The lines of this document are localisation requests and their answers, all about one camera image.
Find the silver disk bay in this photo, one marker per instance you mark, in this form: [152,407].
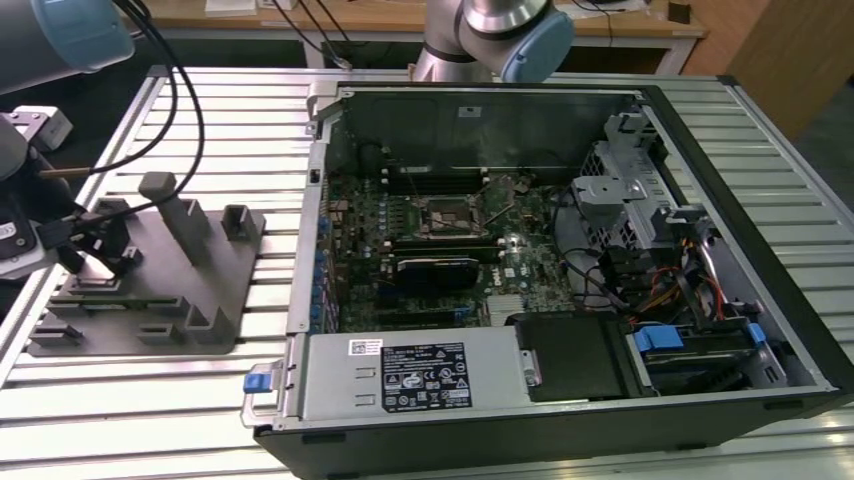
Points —
[774,372]

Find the silver power supply unit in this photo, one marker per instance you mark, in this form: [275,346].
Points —
[334,375]

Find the black plastic shroud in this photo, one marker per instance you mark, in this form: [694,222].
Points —
[574,360]

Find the grey case latch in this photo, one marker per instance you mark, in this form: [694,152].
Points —
[321,97]

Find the blue latch button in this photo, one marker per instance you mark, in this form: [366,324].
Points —
[258,383]

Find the small grey wrist camera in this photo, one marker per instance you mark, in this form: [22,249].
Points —
[54,130]

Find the hard disk in blue carrier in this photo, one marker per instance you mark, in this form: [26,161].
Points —
[657,340]

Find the black graphics card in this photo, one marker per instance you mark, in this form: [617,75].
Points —
[437,275]

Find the thin metal locking lever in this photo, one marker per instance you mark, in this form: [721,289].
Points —
[499,213]
[414,186]

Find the small black desk object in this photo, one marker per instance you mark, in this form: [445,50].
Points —
[680,12]

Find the silver drive cage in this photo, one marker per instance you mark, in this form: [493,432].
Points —
[614,192]

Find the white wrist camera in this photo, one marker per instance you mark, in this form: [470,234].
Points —
[14,255]

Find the white sticker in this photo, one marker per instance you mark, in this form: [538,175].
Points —
[470,111]

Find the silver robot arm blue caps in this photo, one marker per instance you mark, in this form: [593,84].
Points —
[494,20]

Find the wooden cabinet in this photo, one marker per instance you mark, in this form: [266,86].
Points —
[788,60]

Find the small white box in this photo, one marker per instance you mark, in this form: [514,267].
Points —
[267,4]

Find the silver chipset heat sink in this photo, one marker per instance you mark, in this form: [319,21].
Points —
[507,307]

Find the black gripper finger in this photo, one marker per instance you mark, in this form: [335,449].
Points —
[119,250]
[70,260]

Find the white paper sheet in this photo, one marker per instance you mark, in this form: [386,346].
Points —
[230,6]

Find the black open PC case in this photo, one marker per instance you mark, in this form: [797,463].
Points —
[467,450]

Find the green motherboard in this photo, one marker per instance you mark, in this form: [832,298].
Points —
[541,295]

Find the wooden desk white frame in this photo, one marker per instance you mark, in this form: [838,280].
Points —
[234,20]

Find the grey plastic parts rack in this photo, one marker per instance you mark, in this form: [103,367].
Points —
[167,300]

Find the black RAM stick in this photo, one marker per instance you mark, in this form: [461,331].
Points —
[447,255]

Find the black CPU socket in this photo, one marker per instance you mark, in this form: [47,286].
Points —
[447,215]

